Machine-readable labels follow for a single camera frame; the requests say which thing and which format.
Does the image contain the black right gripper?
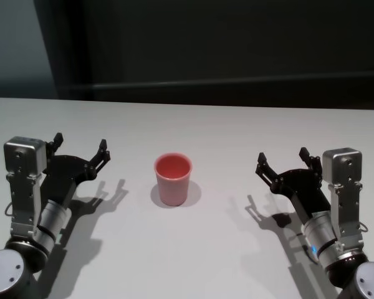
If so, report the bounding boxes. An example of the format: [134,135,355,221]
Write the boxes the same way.
[254,146,331,219]

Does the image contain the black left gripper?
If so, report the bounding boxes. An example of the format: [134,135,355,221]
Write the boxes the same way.
[42,132,111,205]

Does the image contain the pink plastic cup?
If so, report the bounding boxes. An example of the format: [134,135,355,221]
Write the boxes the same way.
[153,152,193,207]

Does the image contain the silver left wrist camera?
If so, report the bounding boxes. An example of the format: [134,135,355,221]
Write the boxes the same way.
[2,136,49,241]

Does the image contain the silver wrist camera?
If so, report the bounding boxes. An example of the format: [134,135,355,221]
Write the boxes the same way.
[2,136,49,241]
[322,148,367,253]

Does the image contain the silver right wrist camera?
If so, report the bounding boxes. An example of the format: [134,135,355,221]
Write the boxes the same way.
[322,148,367,253]

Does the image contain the dark vertical frame post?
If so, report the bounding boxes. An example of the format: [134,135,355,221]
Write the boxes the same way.
[60,0,93,99]

